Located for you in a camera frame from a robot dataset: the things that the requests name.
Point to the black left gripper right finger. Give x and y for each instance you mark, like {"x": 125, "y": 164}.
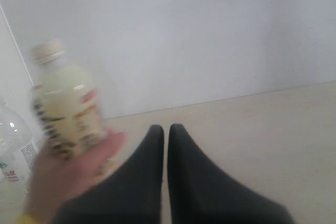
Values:
{"x": 200, "y": 192}

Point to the person's bare hand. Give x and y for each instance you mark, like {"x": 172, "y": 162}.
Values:
{"x": 55, "y": 181}

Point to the yellow sleeve forearm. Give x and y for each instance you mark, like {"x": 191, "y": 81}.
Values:
{"x": 28, "y": 219}

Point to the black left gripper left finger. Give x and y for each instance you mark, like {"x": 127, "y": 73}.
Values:
{"x": 132, "y": 194}

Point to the yellow juice bottle red base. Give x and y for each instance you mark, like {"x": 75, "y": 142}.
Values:
{"x": 66, "y": 102}

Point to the clear white-cap water bottle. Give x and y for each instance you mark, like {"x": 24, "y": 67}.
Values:
{"x": 18, "y": 148}

